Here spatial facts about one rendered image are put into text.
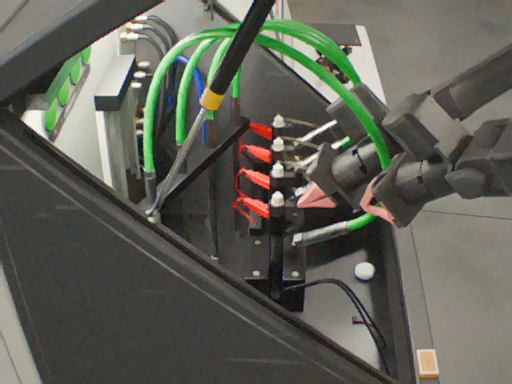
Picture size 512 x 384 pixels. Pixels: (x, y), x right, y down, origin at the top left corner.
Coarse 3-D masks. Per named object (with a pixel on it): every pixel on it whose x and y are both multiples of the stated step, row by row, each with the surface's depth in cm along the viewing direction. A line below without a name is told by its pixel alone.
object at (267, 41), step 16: (208, 32) 90; (224, 32) 89; (176, 48) 93; (272, 48) 87; (288, 48) 86; (160, 64) 96; (304, 64) 86; (160, 80) 98; (336, 80) 86; (352, 96) 87; (144, 128) 104; (368, 128) 87; (144, 144) 106; (384, 144) 88; (384, 160) 89; (352, 224) 97
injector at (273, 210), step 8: (272, 208) 112; (280, 208) 111; (272, 216) 113; (280, 216) 112; (272, 224) 113; (280, 224) 113; (296, 224) 115; (272, 232) 114; (280, 232) 114; (288, 232) 115; (272, 240) 116; (280, 240) 116; (272, 248) 117; (280, 248) 117; (272, 256) 118; (280, 256) 118; (272, 264) 119; (280, 264) 119; (272, 272) 120; (280, 272) 121; (272, 280) 121; (280, 280) 122; (272, 288) 122; (272, 296) 124
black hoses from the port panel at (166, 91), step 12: (144, 36) 117; (156, 48) 119; (168, 48) 123; (168, 72) 125; (168, 84) 126; (168, 96) 131; (168, 120) 133; (156, 132) 127; (156, 144) 129; (168, 144) 135
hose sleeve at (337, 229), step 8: (336, 224) 99; (344, 224) 98; (304, 232) 103; (312, 232) 102; (320, 232) 100; (328, 232) 100; (336, 232) 99; (344, 232) 98; (304, 240) 102; (312, 240) 102; (320, 240) 101
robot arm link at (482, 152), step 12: (492, 120) 73; (504, 120) 71; (480, 132) 73; (492, 132) 72; (504, 132) 69; (468, 144) 73; (480, 144) 71; (492, 144) 71; (504, 144) 68; (468, 156) 71; (480, 156) 69; (492, 156) 68; (504, 156) 67; (456, 168) 73; (480, 168) 70; (492, 168) 69; (504, 168) 68; (492, 180) 70; (504, 180) 69; (492, 192) 72; (504, 192) 70
